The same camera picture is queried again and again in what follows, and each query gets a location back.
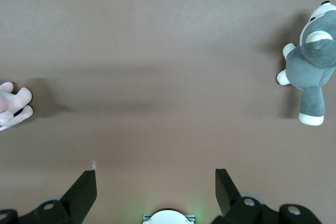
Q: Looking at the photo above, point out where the pale pink white puppy plush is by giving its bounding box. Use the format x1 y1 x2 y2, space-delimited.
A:
0 81 34 132

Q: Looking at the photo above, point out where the grey and white husky plush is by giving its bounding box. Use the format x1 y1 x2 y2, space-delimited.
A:
276 0 336 126

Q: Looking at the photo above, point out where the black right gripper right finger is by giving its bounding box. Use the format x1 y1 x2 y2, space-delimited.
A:
211 168 323 224

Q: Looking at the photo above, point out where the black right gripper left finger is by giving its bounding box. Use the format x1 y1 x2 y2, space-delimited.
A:
0 170 98 224

